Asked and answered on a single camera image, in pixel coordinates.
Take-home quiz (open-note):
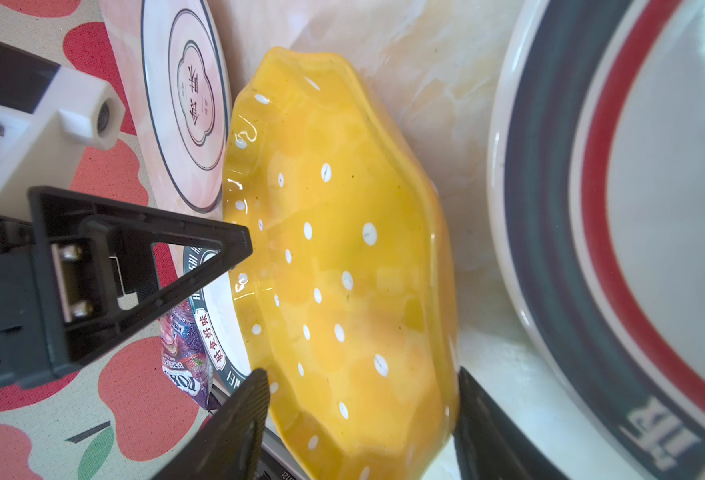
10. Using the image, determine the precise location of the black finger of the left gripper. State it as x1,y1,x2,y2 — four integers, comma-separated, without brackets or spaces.
28,186,254,366

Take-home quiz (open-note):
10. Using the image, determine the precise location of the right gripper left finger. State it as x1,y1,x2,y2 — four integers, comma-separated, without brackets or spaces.
156,369,270,479

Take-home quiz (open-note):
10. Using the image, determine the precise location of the white plate green red rim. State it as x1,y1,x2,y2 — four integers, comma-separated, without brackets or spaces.
487,1,705,479

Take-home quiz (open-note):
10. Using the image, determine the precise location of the yellow dotted scalloped plate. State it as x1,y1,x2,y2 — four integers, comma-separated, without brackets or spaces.
222,48,459,479

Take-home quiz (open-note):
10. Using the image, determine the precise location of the white plate black flower outline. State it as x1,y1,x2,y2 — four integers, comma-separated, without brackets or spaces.
98,1,232,220

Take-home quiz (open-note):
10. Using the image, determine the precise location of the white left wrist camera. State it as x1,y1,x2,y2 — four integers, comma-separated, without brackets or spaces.
0,42,126,220

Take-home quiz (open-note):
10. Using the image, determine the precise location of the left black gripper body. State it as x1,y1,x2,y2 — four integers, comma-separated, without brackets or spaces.
0,203,82,390

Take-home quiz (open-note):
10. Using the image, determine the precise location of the white plate green text rim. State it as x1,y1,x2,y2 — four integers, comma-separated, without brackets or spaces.
190,273,306,479

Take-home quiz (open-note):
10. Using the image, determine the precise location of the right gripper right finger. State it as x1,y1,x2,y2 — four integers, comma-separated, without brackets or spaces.
453,368,565,480

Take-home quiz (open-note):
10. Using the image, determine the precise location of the purple snack bag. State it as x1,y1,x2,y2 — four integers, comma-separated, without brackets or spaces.
160,300,222,412

